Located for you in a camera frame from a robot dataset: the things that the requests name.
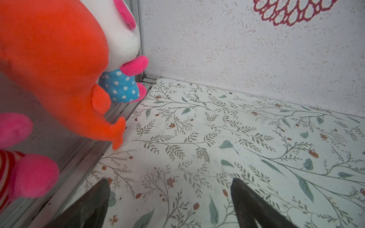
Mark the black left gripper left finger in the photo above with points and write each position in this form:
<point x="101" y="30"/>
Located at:
<point x="89" y="211"/>

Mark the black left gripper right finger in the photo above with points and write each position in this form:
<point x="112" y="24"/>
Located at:
<point x="252" y="211"/>

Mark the striped plush doll with glasses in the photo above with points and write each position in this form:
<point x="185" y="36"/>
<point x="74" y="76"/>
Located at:
<point x="22" y="175"/>

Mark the orange plush toy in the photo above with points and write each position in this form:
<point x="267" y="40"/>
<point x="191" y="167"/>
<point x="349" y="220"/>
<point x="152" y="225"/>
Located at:
<point x="57" y="51"/>

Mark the white pink plush doll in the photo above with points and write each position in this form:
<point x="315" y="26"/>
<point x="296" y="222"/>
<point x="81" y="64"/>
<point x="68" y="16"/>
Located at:
<point x="123" y="38"/>

